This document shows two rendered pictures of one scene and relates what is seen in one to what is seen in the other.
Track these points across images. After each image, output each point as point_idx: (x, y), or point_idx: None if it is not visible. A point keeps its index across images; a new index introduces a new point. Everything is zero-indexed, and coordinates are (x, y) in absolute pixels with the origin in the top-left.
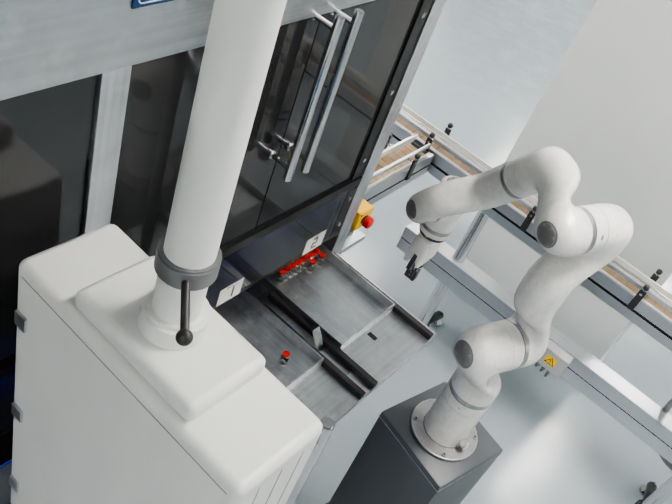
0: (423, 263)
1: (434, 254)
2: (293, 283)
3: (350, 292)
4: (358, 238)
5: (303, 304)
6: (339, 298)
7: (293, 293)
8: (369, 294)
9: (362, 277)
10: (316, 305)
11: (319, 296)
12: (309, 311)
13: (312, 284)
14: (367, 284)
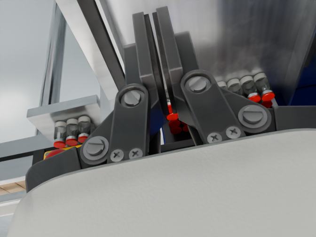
0: (241, 162)
1: (48, 223)
2: (240, 69)
3: (151, 23)
4: (46, 115)
5: (269, 27)
6: (188, 17)
7: (260, 53)
8: (107, 3)
9: (117, 51)
10: (249, 18)
11: (223, 34)
12: (276, 9)
13: (211, 59)
14: (112, 31)
